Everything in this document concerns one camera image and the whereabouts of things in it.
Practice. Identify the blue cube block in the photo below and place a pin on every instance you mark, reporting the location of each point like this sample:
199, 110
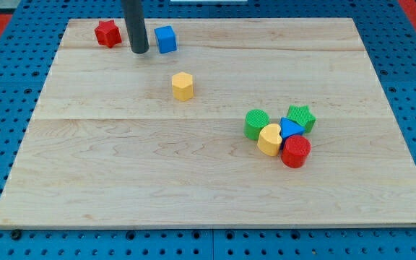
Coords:
166, 39

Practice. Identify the light wooden board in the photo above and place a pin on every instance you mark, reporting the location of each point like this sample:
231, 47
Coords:
109, 147

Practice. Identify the green cylinder block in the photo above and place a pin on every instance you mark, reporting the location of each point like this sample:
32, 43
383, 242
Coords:
255, 121

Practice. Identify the yellow hexagon block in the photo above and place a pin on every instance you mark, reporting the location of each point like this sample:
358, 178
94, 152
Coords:
183, 86

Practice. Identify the yellow heart block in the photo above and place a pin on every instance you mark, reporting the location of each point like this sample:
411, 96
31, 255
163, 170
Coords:
270, 140

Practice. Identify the blue triangle block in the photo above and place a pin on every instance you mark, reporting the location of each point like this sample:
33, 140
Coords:
289, 128

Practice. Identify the red cylinder block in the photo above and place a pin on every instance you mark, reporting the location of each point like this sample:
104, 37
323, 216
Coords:
295, 151

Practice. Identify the green star block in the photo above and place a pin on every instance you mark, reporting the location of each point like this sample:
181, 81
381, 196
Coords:
302, 116

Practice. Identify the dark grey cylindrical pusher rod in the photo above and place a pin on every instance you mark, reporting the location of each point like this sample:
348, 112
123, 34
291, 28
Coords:
133, 14

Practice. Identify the red star block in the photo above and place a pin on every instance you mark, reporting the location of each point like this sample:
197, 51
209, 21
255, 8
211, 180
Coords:
108, 33

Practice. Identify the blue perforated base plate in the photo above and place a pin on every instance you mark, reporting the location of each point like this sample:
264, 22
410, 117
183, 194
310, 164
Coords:
27, 48

